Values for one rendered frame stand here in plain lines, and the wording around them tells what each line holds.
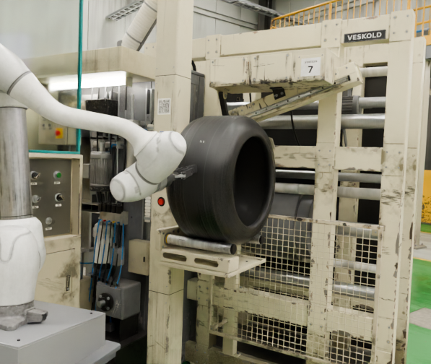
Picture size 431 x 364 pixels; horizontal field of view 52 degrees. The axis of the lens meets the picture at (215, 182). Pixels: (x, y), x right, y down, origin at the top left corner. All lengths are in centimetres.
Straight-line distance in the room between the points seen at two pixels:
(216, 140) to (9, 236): 84
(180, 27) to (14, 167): 102
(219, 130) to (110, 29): 1057
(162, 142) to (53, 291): 101
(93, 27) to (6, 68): 1064
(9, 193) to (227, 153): 80
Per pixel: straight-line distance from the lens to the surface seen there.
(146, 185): 140
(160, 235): 200
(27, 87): 148
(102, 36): 1214
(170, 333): 226
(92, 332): 151
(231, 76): 225
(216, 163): 173
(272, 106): 227
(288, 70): 212
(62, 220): 212
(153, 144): 134
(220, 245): 187
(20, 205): 161
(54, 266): 207
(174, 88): 210
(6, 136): 162
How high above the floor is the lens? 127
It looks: 3 degrees down
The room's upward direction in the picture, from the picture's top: 2 degrees clockwise
